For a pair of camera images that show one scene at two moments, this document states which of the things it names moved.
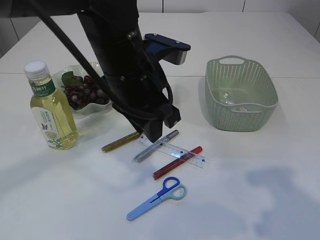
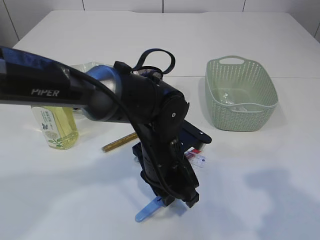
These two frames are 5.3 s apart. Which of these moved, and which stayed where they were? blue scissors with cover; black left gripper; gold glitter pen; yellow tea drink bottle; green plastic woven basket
Moved: blue scissors with cover; black left gripper
Stayed: yellow tea drink bottle; gold glitter pen; green plastic woven basket
